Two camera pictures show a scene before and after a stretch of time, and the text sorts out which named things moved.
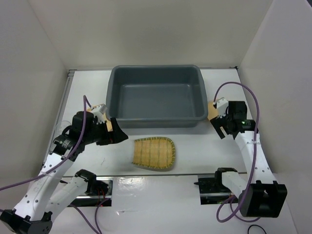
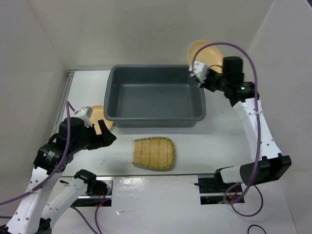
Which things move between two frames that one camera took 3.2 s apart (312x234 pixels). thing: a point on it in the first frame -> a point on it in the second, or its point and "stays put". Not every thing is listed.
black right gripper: [217, 122] -> [211, 71]
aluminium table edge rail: [70, 73] stays put
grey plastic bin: [156, 96] stays put
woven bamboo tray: [155, 152] stays put
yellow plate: [212, 112] -> [208, 54]
